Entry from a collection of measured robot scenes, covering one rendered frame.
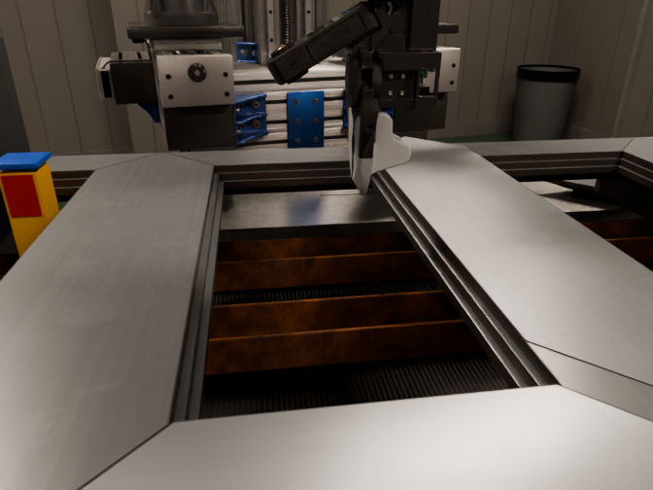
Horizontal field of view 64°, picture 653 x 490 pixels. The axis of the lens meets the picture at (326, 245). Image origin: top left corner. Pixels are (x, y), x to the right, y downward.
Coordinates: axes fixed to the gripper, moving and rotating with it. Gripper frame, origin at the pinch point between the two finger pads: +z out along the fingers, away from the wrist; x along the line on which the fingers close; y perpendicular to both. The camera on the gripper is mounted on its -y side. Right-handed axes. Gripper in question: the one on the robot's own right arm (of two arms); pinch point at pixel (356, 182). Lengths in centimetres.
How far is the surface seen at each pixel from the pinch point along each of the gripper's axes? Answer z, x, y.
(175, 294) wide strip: 5.8, -12.0, -18.8
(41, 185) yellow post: 5.5, 20.2, -40.6
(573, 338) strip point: 5.8, -23.2, 13.1
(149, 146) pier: 75, 313, -81
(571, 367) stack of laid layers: 5.8, -26.3, 11.0
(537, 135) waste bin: 80, 332, 215
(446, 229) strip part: 5.8, -1.3, 10.5
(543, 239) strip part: 5.8, -5.3, 20.3
